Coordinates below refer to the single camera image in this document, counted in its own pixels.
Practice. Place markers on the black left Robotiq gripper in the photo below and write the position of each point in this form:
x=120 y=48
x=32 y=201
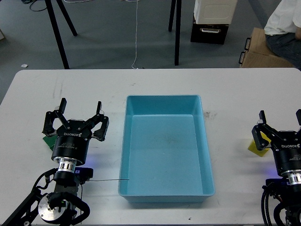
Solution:
x=73 y=139

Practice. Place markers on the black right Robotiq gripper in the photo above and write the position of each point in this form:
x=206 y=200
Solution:
x=286 y=145

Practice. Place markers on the green block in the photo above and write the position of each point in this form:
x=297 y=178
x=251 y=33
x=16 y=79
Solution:
x=50 y=141

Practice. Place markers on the yellow block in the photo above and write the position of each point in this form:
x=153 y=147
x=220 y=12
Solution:
x=252 y=147

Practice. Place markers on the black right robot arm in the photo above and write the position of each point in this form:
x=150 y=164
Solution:
x=287 y=190

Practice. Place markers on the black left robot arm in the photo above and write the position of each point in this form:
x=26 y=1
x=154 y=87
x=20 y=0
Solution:
x=54 y=195

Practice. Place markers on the blue plastic box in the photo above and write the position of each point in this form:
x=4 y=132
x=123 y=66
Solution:
x=165 y=155

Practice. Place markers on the white appliance box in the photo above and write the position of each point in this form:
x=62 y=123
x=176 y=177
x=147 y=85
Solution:
x=214 y=11

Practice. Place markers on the seated person white shirt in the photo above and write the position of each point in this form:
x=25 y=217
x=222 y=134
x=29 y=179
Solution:
x=283 y=32

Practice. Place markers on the black storage crate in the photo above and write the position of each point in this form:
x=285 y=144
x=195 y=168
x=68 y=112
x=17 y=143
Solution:
x=209 y=33

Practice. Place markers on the black tripod left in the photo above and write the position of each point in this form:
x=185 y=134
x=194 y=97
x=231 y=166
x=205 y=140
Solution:
x=55 y=28

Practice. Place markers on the black tripod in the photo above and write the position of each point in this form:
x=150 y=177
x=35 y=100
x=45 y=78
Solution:
x=55 y=28
x=175 y=14

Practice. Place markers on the black tripod right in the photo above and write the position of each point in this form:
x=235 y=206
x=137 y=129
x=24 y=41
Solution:
x=175 y=14

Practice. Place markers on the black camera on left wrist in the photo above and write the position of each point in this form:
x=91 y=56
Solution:
x=84 y=174

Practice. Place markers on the thin black cable tie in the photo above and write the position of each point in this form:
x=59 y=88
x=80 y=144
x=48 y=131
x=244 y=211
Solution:
x=101 y=180

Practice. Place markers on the cardboard box with handles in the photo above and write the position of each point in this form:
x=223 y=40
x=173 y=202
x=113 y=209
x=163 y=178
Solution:
x=256 y=53

